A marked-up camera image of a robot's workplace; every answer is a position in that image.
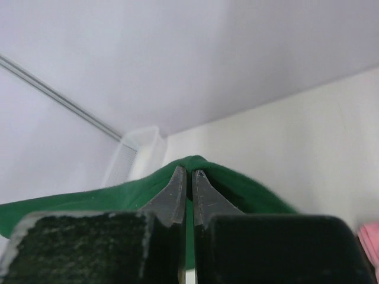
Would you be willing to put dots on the pink folded t shirt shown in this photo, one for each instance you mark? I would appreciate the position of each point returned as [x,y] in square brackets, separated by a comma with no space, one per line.
[368,237]

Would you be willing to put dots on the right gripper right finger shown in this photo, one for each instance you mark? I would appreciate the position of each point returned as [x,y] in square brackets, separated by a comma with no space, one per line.
[234,247]

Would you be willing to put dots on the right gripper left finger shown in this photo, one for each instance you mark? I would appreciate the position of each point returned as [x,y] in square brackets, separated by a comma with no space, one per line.
[143,246]

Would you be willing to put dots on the green t shirt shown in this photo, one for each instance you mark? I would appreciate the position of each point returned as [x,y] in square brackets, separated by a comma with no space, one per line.
[245,193]

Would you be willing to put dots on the left aluminium frame post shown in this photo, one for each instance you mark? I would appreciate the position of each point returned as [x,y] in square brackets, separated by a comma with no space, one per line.
[58,97]

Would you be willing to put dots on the white plastic basket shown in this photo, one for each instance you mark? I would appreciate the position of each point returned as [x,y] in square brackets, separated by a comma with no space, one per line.
[139,153]

